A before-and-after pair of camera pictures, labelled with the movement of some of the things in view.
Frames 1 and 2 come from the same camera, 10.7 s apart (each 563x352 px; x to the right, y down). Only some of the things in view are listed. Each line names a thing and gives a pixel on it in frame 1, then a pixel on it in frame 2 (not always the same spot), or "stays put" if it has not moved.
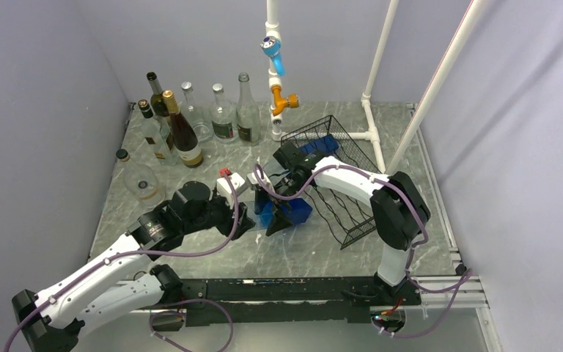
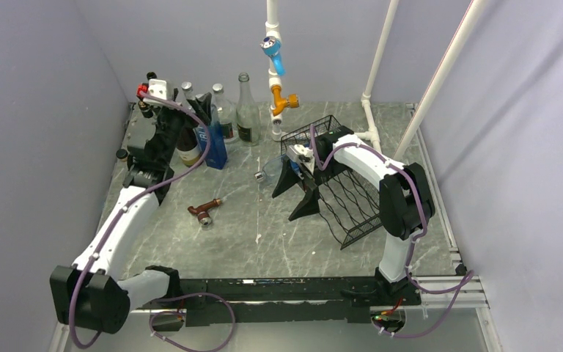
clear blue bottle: (299, 210) to (217, 155)
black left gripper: (227, 226) to (201, 112)
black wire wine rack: (348, 215) stays put
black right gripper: (279, 221) to (309, 205)
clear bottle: (223, 116) stays put
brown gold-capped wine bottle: (185, 140) stays put
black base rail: (283, 301) stays put
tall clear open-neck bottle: (248, 117) stays put
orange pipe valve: (280, 103) stays put
